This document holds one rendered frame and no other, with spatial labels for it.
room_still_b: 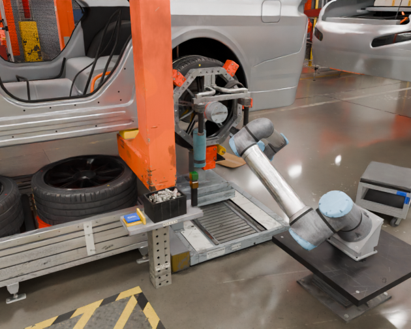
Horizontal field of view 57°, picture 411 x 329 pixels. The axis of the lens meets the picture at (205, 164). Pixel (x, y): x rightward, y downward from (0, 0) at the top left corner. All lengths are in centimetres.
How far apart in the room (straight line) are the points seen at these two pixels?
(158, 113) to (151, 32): 41
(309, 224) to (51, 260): 142
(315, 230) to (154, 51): 119
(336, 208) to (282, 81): 144
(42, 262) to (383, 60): 377
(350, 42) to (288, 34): 179
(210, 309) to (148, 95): 119
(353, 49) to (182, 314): 354
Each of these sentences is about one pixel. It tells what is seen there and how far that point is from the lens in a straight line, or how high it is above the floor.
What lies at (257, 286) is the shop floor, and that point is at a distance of 235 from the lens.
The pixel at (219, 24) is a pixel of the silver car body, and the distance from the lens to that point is 275.
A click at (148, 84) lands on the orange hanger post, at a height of 114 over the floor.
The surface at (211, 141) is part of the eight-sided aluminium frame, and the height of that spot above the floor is 60.
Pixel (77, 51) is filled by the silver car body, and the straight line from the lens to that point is 421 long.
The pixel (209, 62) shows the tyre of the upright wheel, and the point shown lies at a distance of 269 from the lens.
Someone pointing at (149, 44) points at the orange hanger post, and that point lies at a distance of 199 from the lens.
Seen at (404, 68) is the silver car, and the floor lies 89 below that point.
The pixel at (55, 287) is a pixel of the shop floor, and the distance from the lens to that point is 248.
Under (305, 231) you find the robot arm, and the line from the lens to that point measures 199.
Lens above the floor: 152
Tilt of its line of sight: 23 degrees down
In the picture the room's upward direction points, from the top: straight up
